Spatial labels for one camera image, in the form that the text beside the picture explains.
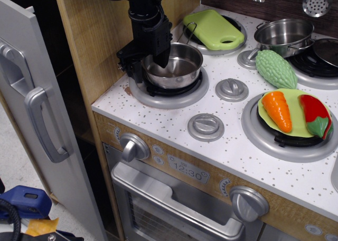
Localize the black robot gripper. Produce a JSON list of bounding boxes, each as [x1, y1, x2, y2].
[[116, 3, 172, 83]]

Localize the small steel pan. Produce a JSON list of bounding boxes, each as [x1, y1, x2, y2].
[[142, 38, 203, 89]]

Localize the front left stove burner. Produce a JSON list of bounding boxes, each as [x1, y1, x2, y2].
[[128, 68, 209, 110]]

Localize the stove burner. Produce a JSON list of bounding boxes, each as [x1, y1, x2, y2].
[[128, 68, 209, 110], [287, 48, 337, 90], [178, 14, 247, 56], [241, 94, 337, 163]]

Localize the back left stove burner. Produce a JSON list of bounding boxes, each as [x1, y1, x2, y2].
[[178, 14, 247, 56]]

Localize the front right stove burner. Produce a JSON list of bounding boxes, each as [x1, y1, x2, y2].
[[241, 94, 337, 163]]

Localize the back right stove burner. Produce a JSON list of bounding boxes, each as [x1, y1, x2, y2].
[[287, 48, 337, 90]]

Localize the green plastic cutting board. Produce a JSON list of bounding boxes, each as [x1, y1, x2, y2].
[[183, 9, 243, 50]]

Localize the left oven dial knob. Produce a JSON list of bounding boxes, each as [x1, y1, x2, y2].
[[120, 132, 151, 162]]

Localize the oven dial knob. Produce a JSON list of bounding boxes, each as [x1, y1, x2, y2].
[[120, 132, 151, 162], [230, 186, 269, 223]]

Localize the silver stovetop knob upper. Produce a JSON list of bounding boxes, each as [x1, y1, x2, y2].
[[215, 78, 249, 102]]

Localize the silver stovetop knob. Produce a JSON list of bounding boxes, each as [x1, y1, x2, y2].
[[215, 78, 249, 102], [237, 48, 260, 70], [187, 113, 225, 142]]

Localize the silver stovetop knob lower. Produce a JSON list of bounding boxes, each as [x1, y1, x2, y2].
[[187, 113, 225, 142]]

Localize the silver stovetop knob back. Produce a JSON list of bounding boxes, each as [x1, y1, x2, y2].
[[237, 48, 260, 70]]

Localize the oven clock display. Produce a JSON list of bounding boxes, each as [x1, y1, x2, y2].
[[167, 155, 210, 184]]

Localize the grey fridge door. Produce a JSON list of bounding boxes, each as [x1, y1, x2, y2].
[[1, 0, 107, 240]]

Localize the green toy bitter gourd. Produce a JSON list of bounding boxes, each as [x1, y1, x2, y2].
[[256, 50, 298, 89]]

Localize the orange toy carrot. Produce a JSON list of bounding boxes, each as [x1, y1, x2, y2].
[[261, 91, 293, 133]]

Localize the light green plate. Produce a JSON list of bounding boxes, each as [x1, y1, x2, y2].
[[258, 89, 333, 138]]

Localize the hanging steel strainer spoon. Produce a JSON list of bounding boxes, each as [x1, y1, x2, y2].
[[302, 0, 333, 18]]

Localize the right oven dial knob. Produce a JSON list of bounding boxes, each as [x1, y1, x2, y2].
[[230, 186, 269, 223]]

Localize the dark pot lid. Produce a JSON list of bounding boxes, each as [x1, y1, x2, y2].
[[313, 38, 338, 67]]

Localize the red toy chili pepper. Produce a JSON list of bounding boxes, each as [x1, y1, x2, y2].
[[298, 94, 333, 140]]

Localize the blue device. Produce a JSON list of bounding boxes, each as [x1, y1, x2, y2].
[[1, 185, 52, 219]]

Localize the yellow paper scrap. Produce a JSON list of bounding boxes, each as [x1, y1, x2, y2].
[[25, 218, 59, 237]]

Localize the silver fridge door handle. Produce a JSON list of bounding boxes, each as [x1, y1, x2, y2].
[[24, 86, 69, 163]]

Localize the silver oven door handle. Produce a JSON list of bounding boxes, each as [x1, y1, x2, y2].
[[111, 162, 245, 240]]

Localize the steel pot with handles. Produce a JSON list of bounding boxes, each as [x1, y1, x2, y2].
[[254, 18, 314, 57]]

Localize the black cable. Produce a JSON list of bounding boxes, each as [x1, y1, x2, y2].
[[0, 197, 22, 241]]

